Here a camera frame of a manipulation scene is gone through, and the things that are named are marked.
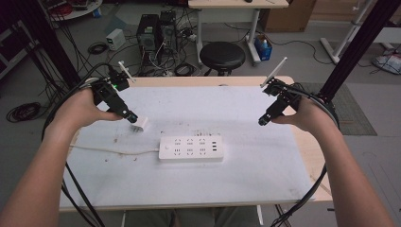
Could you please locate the person's right hand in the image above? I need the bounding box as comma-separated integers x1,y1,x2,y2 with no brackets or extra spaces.
271,96,340,138

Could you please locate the dark red cable coil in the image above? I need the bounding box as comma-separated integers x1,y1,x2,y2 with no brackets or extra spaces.
6,101,43,124

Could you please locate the person's left hand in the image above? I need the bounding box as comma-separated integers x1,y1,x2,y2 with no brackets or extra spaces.
49,89,123,135

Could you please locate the round white table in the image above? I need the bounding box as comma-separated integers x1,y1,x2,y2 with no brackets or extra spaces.
40,0,104,22

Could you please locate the white charger plug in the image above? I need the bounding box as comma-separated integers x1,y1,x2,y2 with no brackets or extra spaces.
131,115,149,132

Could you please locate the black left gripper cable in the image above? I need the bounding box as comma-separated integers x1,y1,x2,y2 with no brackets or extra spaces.
41,61,112,227

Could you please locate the white power strip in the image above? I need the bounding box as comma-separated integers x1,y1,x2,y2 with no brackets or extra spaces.
158,135,225,163

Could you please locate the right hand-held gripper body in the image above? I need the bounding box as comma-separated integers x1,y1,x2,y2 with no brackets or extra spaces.
260,56,303,116

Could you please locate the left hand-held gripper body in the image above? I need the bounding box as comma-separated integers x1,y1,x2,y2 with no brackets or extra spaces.
90,61,136,114

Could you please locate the black computer tower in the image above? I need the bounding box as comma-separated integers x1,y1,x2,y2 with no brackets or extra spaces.
136,13,161,68
159,10,178,55

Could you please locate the black round stool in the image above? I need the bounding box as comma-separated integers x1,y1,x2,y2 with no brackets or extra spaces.
200,41,247,77

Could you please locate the blue box with bottles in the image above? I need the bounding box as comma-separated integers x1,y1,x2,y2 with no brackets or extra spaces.
253,33,273,61

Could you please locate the black metal stand post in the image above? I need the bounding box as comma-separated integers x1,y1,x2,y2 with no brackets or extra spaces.
317,0,401,102
12,0,81,90

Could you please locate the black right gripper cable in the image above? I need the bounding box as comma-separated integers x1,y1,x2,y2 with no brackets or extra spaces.
270,82,341,227

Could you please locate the small black cable coil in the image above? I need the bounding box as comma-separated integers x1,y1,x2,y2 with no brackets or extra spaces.
87,41,109,56

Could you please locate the brown cardboard box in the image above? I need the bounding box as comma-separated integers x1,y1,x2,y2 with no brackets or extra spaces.
260,0,317,33

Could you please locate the white desk frame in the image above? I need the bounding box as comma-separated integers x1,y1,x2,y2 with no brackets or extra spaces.
319,0,401,65

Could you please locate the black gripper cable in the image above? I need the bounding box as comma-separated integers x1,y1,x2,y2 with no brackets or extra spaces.
41,61,112,227
270,82,341,227

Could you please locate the white desk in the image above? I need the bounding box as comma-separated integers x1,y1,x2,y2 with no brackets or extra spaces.
187,0,290,66

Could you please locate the grey floor mat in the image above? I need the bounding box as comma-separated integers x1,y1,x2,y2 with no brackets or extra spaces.
298,82,378,137

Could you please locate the white power supply box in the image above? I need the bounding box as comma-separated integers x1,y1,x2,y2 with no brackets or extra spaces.
105,27,127,52

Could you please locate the white table cover board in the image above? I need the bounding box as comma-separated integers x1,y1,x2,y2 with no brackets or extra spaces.
60,85,315,212

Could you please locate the white power strip cord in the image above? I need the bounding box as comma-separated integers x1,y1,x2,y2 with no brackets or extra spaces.
69,144,161,156

